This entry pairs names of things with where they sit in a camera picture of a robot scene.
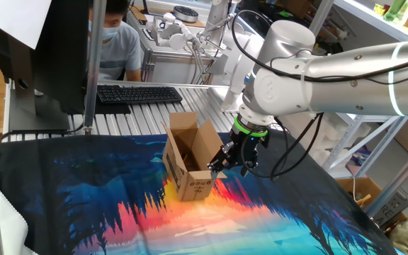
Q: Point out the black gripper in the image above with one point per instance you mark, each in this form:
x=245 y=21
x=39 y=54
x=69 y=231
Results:
x=248 y=152

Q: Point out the brown cardboard box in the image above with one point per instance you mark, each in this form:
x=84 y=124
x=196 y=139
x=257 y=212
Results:
x=193 y=186

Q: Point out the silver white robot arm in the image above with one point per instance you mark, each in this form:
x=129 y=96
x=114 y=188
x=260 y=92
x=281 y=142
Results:
x=349 y=85

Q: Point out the cardboard box on floor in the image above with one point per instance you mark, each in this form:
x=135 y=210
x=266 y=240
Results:
x=363 y=186

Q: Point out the silver aluminium equipment case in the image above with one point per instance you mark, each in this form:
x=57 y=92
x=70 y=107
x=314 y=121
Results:
x=175 y=71

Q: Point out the black keyboard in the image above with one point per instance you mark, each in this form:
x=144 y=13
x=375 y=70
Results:
x=136 y=95

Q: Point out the black desk mat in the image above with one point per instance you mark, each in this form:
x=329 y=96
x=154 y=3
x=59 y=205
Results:
x=112 y=108

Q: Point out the white jointed handheld device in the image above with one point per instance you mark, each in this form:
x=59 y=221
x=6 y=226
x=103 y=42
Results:
x=175 y=39

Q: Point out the forest sunset print cloth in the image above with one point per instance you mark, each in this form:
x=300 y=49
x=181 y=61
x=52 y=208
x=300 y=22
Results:
x=83 y=198

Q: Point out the black round disc device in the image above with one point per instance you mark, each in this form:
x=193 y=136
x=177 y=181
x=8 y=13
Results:
x=186 y=13

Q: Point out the person in grey shirt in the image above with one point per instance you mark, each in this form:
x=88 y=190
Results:
x=119 y=53

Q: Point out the grey lettered panel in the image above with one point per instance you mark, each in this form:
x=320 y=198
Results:
x=393 y=207

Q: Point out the black monitor with stand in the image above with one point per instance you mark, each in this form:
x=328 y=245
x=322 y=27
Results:
x=62 y=53

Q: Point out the white paper sheet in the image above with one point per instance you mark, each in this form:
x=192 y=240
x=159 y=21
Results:
x=16 y=17

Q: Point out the aluminium frame strut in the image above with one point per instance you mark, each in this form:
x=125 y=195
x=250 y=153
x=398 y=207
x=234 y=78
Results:
x=399 y=180
x=321 y=17

